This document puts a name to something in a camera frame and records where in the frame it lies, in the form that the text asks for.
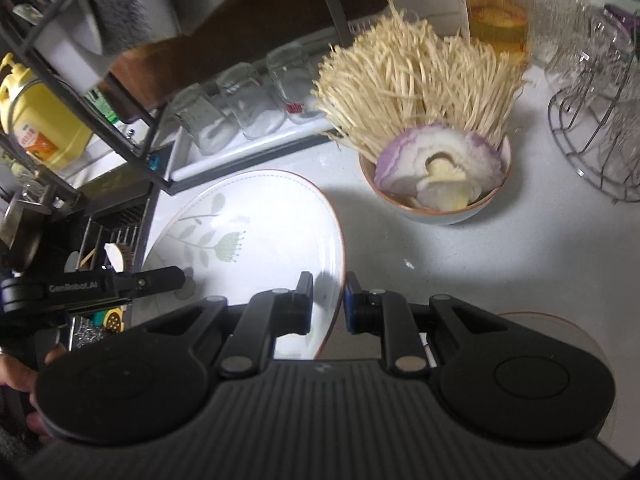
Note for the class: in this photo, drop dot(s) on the white drip tray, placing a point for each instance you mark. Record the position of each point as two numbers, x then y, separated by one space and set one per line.
184 153

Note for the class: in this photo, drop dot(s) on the brown wooden cutting board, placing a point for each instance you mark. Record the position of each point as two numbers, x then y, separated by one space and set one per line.
238 31

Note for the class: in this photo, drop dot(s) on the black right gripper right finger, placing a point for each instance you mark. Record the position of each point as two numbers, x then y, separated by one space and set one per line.
387 315

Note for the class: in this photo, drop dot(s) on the clear glass red print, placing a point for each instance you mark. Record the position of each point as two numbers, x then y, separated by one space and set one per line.
291 73

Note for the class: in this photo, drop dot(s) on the white leaf-pattern plate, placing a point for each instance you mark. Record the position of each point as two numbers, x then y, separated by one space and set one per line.
562 329
249 233

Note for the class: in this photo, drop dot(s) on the cut purple onion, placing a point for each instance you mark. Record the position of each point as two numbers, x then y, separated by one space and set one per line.
440 168

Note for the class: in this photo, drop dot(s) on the wire glass holder rack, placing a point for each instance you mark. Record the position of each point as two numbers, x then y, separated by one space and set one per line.
593 114

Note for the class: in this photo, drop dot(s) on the small bowl with vegetables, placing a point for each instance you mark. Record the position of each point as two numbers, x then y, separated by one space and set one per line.
410 208

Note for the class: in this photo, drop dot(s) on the clear drinking glass middle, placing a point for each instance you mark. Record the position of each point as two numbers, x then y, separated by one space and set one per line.
254 108

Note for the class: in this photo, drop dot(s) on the clear drinking glass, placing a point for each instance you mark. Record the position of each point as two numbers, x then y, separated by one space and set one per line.
254 108
206 124

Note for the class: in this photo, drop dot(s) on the white spoon wooden handle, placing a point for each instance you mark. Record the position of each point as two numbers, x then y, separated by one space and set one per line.
119 256

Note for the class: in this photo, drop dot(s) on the black sink drain rack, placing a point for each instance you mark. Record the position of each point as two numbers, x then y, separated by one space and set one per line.
127 223

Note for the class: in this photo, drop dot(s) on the yellow detergent bottle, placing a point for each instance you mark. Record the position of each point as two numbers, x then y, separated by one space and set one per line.
42 124

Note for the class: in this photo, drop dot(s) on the green dish soap bottle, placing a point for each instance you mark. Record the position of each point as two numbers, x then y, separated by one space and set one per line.
100 103

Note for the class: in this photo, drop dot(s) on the black metal dish rack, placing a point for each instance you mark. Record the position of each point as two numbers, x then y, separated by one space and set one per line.
138 157

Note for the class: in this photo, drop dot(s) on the red-lidded plastic jar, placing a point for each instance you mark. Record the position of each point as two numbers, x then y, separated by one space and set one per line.
503 24

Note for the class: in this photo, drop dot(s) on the green sunflower drain cover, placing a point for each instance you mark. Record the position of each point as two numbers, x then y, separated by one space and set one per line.
109 321

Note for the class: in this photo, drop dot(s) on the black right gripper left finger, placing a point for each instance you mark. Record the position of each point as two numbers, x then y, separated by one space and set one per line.
251 330

